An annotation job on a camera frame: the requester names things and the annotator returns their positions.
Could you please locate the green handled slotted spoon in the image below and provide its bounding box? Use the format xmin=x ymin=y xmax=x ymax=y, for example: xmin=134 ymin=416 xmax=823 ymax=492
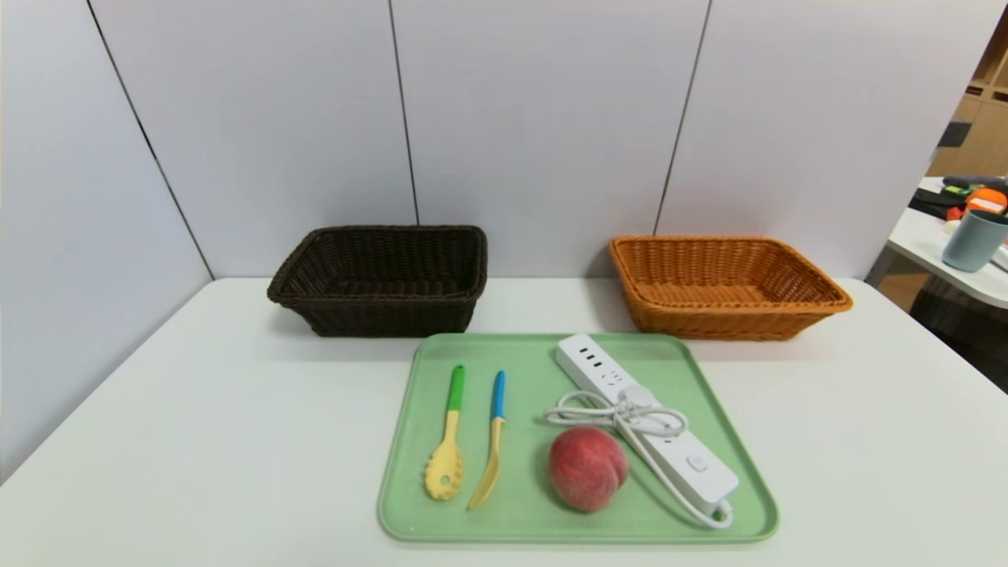
xmin=424 ymin=365 xmax=467 ymax=502

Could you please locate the red peach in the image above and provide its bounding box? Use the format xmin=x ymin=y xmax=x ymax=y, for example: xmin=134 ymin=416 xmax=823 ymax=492
xmin=548 ymin=427 xmax=630 ymax=513

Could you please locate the dark brown wicker basket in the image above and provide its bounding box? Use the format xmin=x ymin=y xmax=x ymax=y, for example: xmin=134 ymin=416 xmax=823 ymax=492
xmin=266 ymin=225 xmax=489 ymax=338

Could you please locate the orange wicker basket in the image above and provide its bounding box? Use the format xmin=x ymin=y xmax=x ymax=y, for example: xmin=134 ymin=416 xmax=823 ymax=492
xmin=608 ymin=235 xmax=854 ymax=341

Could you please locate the light green plastic tray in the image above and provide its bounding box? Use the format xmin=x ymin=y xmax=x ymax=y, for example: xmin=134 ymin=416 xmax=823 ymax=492
xmin=376 ymin=332 xmax=780 ymax=544

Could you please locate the black gear pile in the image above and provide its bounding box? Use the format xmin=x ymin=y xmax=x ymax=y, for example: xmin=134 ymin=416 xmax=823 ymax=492
xmin=910 ymin=175 xmax=1008 ymax=221

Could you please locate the dark woven seat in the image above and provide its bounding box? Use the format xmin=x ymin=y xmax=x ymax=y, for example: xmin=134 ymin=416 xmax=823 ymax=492
xmin=910 ymin=277 xmax=1008 ymax=392

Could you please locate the grey blue cup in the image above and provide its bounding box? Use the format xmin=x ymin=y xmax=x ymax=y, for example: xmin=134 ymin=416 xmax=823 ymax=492
xmin=942 ymin=209 xmax=1008 ymax=273

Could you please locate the orange object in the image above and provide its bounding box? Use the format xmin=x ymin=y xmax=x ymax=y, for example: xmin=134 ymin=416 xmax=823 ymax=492
xmin=965 ymin=187 xmax=1008 ymax=215

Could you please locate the wooden shelf unit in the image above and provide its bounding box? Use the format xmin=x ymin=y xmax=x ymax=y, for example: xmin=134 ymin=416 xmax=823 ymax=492
xmin=928 ymin=8 xmax=1008 ymax=178

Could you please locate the white power strip with cord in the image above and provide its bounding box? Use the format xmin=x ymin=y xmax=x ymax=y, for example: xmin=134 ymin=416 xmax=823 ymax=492
xmin=543 ymin=333 xmax=741 ymax=530

